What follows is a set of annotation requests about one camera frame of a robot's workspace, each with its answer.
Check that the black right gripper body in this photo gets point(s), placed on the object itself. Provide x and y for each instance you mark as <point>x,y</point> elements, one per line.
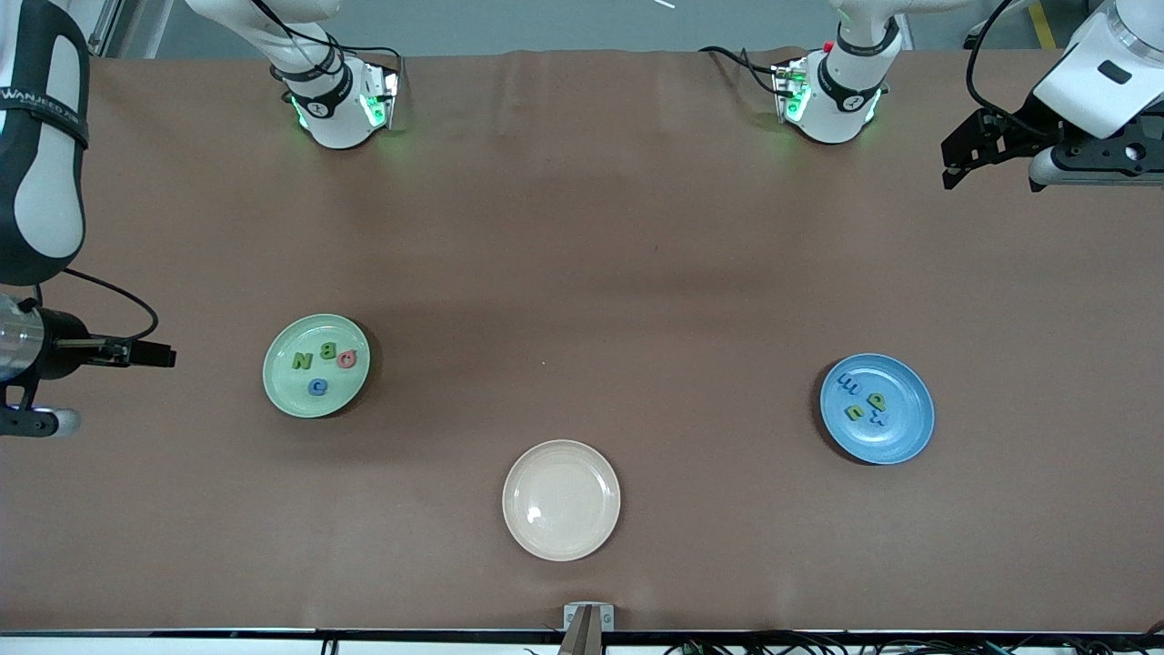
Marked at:
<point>56,346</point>

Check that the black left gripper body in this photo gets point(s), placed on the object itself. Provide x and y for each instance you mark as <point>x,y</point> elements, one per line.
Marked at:
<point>1017,132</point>

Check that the blue letter G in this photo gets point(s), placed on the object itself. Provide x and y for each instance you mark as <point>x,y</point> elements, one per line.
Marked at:
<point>312,387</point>

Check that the pink letter Q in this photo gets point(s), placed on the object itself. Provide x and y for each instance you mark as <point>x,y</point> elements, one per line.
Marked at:
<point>342,359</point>

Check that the blue letter m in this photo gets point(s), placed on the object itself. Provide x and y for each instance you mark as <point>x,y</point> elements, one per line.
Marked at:
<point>850,384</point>

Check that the green letter d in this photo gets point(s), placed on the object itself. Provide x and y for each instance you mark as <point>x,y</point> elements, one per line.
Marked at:
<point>876,399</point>

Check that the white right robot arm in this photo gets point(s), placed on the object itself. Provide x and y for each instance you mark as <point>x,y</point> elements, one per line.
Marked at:
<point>332,109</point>

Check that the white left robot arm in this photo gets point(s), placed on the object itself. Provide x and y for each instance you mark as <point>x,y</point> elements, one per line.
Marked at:
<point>846,100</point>

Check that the light green plate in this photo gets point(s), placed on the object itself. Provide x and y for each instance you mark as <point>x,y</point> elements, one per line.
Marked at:
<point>291,391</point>

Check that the blue plate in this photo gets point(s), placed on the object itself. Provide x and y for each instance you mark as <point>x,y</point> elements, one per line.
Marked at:
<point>905,428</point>

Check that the brown table cover mat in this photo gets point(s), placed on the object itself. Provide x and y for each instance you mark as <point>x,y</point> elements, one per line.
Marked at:
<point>582,227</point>

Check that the beige plate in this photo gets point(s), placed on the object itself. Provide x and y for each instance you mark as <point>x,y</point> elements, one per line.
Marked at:
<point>561,500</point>

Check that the aluminium frame profile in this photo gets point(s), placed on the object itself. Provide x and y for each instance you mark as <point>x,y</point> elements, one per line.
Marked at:
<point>102,32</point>

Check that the tan camera support pole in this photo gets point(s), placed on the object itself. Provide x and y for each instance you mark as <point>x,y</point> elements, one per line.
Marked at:
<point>582,637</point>

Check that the grey metal mount bracket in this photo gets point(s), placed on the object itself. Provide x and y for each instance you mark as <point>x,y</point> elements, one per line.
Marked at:
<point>607,619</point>

